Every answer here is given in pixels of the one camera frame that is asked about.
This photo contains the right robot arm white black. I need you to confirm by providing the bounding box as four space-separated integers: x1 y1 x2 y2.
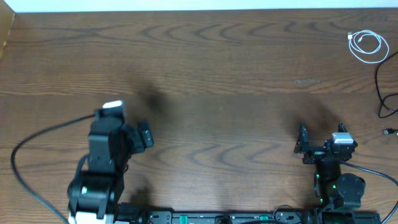
294 123 381 224

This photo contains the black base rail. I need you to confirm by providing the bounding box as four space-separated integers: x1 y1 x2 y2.
123 209 381 224

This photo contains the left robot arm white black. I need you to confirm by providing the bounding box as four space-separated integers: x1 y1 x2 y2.
67 106 154 223

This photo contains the white usb cable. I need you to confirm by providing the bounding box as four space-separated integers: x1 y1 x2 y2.
347 29 390 65

